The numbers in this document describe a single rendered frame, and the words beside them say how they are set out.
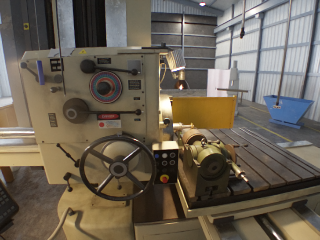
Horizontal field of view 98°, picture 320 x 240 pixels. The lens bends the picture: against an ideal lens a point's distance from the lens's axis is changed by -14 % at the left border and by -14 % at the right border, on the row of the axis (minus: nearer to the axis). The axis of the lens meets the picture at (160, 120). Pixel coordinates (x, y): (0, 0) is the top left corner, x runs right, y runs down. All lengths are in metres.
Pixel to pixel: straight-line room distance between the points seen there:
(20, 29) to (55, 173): 1.32
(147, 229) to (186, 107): 2.61
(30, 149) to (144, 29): 1.39
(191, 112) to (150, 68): 2.77
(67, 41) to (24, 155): 1.04
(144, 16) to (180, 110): 2.32
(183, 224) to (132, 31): 1.75
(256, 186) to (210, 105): 2.63
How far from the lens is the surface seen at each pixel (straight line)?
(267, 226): 1.56
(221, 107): 3.86
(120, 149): 0.88
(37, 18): 1.87
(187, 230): 1.66
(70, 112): 0.93
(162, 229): 1.59
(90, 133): 1.01
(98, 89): 0.84
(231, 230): 1.37
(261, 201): 1.43
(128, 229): 1.56
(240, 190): 1.28
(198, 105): 3.61
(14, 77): 1.98
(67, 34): 1.71
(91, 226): 1.59
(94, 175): 1.15
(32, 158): 1.64
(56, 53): 1.02
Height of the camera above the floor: 1.77
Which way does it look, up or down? 17 degrees down
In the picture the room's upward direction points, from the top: straight up
